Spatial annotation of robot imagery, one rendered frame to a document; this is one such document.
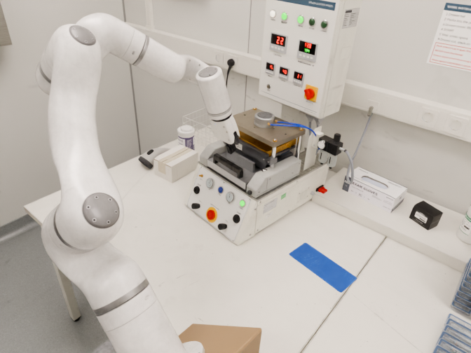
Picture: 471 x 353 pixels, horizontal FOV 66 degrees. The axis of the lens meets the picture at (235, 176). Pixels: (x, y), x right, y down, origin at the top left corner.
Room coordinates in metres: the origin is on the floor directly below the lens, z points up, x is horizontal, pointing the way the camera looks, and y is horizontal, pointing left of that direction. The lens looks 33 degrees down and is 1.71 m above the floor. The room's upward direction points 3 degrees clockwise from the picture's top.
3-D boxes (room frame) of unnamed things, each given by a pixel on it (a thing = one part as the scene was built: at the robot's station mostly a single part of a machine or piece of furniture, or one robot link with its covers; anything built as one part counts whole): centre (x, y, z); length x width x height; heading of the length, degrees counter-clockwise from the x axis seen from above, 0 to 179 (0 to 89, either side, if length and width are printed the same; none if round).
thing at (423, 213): (1.14, -0.76, 0.83); 0.09 x 0.06 x 0.07; 32
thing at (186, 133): (1.68, 0.26, 0.82); 0.09 x 0.09 x 0.15
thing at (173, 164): (1.49, 0.29, 0.80); 0.19 x 0.13 x 0.09; 142
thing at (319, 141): (1.24, -0.35, 1.05); 0.15 x 0.05 x 0.15; 44
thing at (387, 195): (1.31, -0.60, 0.83); 0.23 x 0.12 x 0.07; 47
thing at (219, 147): (1.36, 0.05, 0.96); 0.25 x 0.05 x 0.07; 134
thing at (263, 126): (1.31, -0.14, 1.08); 0.31 x 0.24 x 0.13; 44
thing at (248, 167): (1.27, -0.07, 0.97); 0.30 x 0.22 x 0.08; 134
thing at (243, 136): (1.30, -0.11, 1.07); 0.22 x 0.17 x 0.10; 44
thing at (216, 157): (1.18, 0.03, 0.99); 0.15 x 0.02 x 0.04; 44
